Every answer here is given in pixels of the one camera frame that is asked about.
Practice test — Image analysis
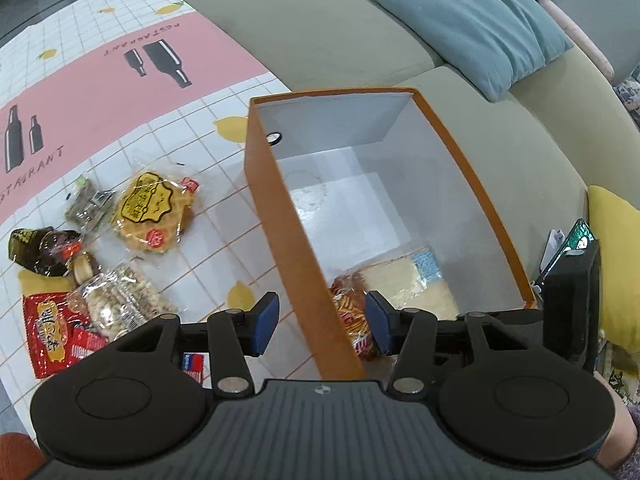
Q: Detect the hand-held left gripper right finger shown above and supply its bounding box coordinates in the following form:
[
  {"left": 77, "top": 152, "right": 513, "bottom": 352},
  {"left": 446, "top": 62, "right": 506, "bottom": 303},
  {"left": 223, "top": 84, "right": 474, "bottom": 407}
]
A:
[{"left": 364, "top": 290, "right": 528, "bottom": 401}]

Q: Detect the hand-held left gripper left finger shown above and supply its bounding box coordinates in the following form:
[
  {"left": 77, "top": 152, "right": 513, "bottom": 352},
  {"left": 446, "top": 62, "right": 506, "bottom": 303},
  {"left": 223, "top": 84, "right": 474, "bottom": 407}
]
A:
[{"left": 114, "top": 291, "right": 281, "bottom": 401}]

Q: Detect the red striped snack stick packet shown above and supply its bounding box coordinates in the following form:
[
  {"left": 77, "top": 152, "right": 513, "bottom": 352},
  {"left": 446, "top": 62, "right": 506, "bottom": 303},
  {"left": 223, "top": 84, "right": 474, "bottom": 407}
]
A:
[{"left": 332, "top": 270, "right": 386, "bottom": 361}]

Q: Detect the orange cardboard box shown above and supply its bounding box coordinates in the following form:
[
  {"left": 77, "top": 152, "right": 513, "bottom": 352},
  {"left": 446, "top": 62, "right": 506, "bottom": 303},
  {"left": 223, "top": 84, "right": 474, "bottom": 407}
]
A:
[{"left": 244, "top": 87, "right": 538, "bottom": 381}]

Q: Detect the yellow waffle cracker packet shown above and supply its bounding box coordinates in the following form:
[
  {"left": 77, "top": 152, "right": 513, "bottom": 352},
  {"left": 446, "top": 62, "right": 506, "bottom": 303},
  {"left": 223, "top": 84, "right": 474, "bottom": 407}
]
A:
[{"left": 107, "top": 160, "right": 203, "bottom": 256}]

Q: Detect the small sandwich biscuit packet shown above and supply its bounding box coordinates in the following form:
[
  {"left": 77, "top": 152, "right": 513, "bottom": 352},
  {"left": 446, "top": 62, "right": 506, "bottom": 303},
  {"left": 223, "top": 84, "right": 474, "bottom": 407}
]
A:
[{"left": 65, "top": 250, "right": 103, "bottom": 286}]

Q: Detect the person's right forearm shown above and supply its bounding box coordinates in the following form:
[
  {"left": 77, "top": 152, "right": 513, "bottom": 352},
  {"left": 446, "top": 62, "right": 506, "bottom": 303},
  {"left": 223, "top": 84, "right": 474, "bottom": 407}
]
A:
[{"left": 595, "top": 400, "right": 640, "bottom": 478}]

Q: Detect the person's left forearm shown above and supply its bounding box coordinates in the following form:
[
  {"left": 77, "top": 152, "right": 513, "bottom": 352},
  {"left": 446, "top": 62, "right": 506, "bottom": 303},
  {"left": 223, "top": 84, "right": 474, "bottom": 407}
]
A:
[{"left": 0, "top": 432, "right": 46, "bottom": 480}]

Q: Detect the clear packet of dark snacks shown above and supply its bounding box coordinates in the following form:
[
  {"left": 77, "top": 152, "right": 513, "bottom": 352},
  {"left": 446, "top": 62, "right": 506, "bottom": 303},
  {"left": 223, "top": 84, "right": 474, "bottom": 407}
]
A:
[{"left": 64, "top": 174, "right": 118, "bottom": 231}]

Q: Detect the clear packet with blue label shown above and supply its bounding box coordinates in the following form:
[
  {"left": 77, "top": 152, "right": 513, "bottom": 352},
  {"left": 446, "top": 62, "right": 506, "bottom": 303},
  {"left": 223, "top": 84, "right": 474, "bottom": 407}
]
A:
[{"left": 360, "top": 245, "right": 458, "bottom": 321}]

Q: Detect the green shiny packet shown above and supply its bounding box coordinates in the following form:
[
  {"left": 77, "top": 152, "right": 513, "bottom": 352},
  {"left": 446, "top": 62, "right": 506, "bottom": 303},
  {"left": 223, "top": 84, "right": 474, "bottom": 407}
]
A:
[{"left": 532, "top": 218, "right": 597, "bottom": 291}]

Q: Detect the yellow pillow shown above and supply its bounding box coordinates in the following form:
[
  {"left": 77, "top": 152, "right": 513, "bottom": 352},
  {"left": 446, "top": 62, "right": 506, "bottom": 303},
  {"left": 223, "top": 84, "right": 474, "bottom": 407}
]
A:
[{"left": 587, "top": 185, "right": 640, "bottom": 361}]

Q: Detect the small red blue packet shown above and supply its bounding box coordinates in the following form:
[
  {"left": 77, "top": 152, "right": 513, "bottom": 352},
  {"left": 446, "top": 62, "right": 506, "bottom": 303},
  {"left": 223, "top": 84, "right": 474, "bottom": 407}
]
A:
[{"left": 181, "top": 352, "right": 207, "bottom": 386}]

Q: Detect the clear peanut packet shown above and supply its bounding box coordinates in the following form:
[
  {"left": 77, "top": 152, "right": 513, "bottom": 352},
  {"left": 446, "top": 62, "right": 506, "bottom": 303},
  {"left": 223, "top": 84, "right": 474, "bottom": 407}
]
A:
[{"left": 67, "top": 265, "right": 178, "bottom": 343}]

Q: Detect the small red striped packet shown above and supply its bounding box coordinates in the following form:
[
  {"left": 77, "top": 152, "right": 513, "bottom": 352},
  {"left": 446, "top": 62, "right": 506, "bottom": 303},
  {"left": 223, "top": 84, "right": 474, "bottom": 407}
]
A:
[{"left": 69, "top": 325, "right": 110, "bottom": 362}]

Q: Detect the large red snack packet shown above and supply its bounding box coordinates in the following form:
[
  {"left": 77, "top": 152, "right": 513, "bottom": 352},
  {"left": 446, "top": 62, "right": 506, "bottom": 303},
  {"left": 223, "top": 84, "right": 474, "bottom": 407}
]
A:
[{"left": 22, "top": 291, "right": 81, "bottom": 378}]

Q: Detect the patterned cloth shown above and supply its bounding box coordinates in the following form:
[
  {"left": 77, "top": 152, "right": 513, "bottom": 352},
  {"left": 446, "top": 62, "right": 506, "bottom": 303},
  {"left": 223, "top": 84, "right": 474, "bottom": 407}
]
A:
[{"left": 612, "top": 62, "right": 640, "bottom": 127}]

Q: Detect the printed checked tablecloth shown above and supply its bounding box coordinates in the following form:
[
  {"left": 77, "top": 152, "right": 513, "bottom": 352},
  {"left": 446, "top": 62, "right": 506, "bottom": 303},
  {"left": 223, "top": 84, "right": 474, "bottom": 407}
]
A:
[{"left": 0, "top": 0, "right": 321, "bottom": 411}]

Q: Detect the dark brown snack packet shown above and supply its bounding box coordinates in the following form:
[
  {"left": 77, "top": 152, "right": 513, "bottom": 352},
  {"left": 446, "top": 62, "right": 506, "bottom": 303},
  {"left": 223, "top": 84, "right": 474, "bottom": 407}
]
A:
[{"left": 7, "top": 227, "right": 83, "bottom": 278}]

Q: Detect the pink padded bar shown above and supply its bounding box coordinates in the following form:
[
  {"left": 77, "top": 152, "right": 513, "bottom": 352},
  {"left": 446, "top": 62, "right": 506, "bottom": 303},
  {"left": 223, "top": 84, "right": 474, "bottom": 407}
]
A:
[{"left": 537, "top": 0, "right": 615, "bottom": 78}]

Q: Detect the grey-green sofa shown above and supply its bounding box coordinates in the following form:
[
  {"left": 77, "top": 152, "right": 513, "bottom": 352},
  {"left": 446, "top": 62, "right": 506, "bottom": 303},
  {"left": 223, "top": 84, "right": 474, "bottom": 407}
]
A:
[{"left": 145, "top": 0, "right": 640, "bottom": 311}]

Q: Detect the blue pillow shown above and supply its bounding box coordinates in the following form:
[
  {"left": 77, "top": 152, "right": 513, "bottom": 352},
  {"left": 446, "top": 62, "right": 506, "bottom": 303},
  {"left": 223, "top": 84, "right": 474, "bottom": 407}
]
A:
[{"left": 372, "top": 0, "right": 575, "bottom": 102}]

